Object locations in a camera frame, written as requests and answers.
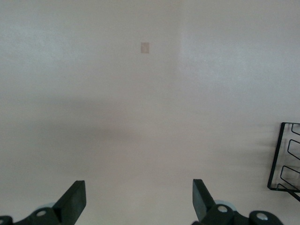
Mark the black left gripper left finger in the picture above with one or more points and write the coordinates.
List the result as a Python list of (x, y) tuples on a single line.
[(70, 201)]

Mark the small brown tape mark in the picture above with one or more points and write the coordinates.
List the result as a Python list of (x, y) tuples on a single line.
[(145, 47)]

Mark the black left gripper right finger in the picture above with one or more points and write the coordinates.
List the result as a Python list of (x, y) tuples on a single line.
[(204, 204)]

